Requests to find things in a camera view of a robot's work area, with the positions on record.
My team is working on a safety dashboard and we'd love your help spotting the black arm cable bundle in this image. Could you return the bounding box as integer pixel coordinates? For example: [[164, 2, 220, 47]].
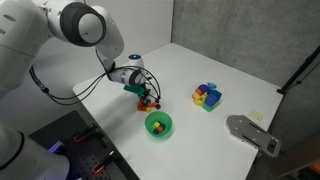
[[29, 64, 116, 106]]

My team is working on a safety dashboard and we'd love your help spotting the black stand pole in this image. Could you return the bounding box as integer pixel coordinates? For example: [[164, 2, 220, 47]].
[[276, 44, 320, 96]]

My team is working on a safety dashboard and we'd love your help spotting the purple toy piece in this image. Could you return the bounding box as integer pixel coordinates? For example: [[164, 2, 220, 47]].
[[198, 83, 211, 95]]

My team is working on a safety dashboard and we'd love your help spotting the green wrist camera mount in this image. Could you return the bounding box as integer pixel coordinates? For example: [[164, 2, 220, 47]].
[[123, 84, 147, 98]]

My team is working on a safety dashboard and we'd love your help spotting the orange black clamp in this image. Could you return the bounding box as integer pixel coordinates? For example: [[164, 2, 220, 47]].
[[73, 123, 99, 145], [91, 150, 119, 176]]

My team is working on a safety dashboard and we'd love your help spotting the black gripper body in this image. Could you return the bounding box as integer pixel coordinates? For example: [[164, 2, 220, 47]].
[[134, 83, 154, 100]]

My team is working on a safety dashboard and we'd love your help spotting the black perforated board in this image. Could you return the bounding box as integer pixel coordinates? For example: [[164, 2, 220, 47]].
[[28, 109, 141, 180]]

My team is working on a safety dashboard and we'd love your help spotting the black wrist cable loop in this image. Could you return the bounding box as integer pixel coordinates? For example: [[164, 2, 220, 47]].
[[131, 65, 163, 103]]

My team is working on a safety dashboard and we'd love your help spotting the green toy piece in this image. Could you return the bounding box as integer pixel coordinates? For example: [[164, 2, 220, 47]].
[[202, 102, 218, 113]]

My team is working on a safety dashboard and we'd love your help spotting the grey metal mounting plate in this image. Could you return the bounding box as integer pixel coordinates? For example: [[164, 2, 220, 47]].
[[225, 114, 282, 159]]

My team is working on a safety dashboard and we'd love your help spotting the green plastic bowl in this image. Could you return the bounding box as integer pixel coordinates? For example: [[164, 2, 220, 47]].
[[144, 110, 174, 139]]

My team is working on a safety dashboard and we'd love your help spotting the yellow sticky note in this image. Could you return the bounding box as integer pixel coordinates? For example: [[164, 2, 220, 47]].
[[248, 109, 265, 122]]

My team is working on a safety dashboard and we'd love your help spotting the yellow toy piece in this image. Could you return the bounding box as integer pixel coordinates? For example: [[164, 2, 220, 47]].
[[191, 92, 208, 107]]

